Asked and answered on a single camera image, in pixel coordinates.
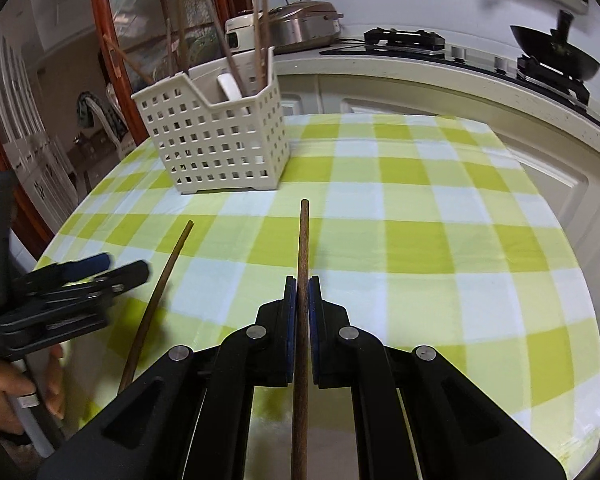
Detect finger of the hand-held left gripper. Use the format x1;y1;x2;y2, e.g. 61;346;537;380
27;254;112;292
45;260;151;307

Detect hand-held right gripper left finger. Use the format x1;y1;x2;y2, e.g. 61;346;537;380
37;275;299;480

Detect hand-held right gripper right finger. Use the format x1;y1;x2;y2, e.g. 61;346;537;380
308;275;567;480

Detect white perforated plastic basket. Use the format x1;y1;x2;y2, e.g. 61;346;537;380
131;46;291;196

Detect white spoon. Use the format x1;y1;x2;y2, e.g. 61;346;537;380
216;73;245;102

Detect light wooden chopstick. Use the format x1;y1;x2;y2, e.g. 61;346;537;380
261;0;271;96

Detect person's left hand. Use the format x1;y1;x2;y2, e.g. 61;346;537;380
0;342;67;436

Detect white ornate chair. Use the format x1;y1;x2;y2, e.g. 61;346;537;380
105;82;142;157

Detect white cupboard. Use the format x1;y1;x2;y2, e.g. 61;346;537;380
0;25;79;232

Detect green white checked tablecloth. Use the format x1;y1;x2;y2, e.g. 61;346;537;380
32;112;600;480

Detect dark clothes on chair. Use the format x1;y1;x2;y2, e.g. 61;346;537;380
76;91;129;142

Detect glass sliding door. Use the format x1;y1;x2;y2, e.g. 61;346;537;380
87;0;261;147

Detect white rice cooker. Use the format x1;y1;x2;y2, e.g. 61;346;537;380
224;10;262;52

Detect grey kitchen countertop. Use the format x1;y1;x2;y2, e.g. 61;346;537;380
272;40;600;176

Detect black burner grate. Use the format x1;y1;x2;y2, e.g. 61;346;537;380
517;55;592;107
364;26;446;52

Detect silver brown rice cooker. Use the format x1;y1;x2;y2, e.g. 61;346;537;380
260;1;344;54

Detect black glass cooktop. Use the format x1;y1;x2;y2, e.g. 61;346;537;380
320;42;600;142

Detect black wok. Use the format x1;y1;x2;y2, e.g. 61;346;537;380
510;10;600;82

